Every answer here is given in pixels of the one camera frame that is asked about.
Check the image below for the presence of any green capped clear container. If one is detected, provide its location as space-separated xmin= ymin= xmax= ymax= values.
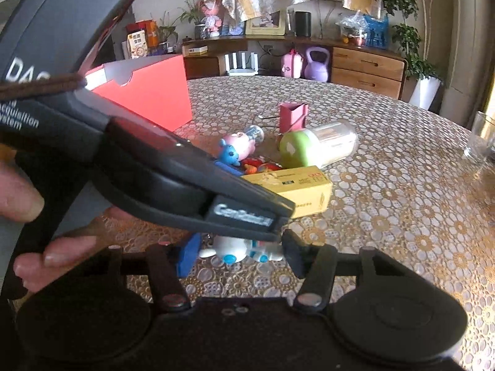
xmin=279 ymin=119 xmax=359 ymax=169

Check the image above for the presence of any small white toy figure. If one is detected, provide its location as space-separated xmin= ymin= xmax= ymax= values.
xmin=199 ymin=234 xmax=286 ymax=267

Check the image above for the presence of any purple kettlebell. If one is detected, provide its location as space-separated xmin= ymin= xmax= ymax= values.
xmin=304 ymin=46 xmax=333 ymax=82

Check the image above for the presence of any orange red box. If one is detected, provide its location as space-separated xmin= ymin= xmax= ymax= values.
xmin=125 ymin=20 xmax=159 ymax=47

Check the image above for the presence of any pink backpack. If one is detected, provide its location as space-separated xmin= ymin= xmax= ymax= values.
xmin=281 ymin=49 xmax=304 ymax=79

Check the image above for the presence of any clear drinking glass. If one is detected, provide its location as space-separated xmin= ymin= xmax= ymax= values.
xmin=463 ymin=111 xmax=495 ymax=164

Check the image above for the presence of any clear plastic bag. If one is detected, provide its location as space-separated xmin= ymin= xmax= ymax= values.
xmin=336 ymin=10 xmax=368 ymax=45

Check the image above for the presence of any black cabinet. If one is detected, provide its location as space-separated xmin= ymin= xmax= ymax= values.
xmin=102 ymin=11 xmax=136 ymax=63

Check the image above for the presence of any grey standing air conditioner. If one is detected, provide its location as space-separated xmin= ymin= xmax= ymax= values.
xmin=439 ymin=0 xmax=493 ymax=119

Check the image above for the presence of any pink doll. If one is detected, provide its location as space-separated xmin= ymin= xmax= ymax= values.
xmin=199 ymin=0 xmax=226 ymax=40

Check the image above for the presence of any printed snack box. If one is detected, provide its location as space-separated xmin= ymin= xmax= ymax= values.
xmin=127 ymin=30 xmax=149 ymax=60

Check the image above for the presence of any wooden media cabinet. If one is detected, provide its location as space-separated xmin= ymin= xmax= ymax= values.
xmin=181 ymin=34 xmax=409 ymax=100

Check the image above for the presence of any red orange toy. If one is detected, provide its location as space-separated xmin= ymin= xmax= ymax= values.
xmin=242 ymin=156 xmax=282 ymax=175

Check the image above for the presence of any tall green houseplant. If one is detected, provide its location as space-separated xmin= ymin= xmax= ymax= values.
xmin=381 ymin=0 xmax=446 ymax=83

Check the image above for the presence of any small potted plant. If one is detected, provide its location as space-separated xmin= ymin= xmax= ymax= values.
xmin=179 ymin=0 xmax=210 ymax=40
xmin=156 ymin=11 xmax=181 ymax=53

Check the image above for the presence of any red cardboard box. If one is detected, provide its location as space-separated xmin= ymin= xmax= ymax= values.
xmin=84 ymin=53 xmax=193 ymax=133

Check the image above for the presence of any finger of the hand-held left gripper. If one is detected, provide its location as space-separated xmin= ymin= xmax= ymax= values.
xmin=201 ymin=173 xmax=297 ymax=237
xmin=216 ymin=160 xmax=243 ymax=177

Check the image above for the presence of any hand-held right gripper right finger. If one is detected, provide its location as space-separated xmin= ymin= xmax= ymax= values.
xmin=282 ymin=229 xmax=396 ymax=314

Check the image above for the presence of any black speaker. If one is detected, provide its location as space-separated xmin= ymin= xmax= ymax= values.
xmin=295 ymin=10 xmax=312 ymax=38

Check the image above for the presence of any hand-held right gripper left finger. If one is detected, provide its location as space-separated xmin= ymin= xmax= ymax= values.
xmin=96 ymin=233 xmax=203 ymax=312

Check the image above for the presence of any person's left hand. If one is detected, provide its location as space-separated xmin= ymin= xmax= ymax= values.
xmin=0 ymin=161 xmax=129 ymax=301

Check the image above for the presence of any cream photo frame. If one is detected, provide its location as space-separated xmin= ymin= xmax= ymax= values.
xmin=245 ymin=10 xmax=287 ymax=36

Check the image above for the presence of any yellow carton box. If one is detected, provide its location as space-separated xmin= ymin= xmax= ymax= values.
xmin=241 ymin=165 xmax=334 ymax=219

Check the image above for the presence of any pink pig toy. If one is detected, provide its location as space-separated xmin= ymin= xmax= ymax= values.
xmin=219 ymin=131 xmax=258 ymax=165

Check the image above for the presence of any white planter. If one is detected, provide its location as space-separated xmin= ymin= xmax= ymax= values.
xmin=407 ymin=76 xmax=443 ymax=111

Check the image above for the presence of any white router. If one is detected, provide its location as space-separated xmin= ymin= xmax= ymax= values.
xmin=225 ymin=52 xmax=259 ymax=76

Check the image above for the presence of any blue plastic basket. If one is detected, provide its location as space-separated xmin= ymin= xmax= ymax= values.
xmin=363 ymin=14 xmax=390 ymax=49

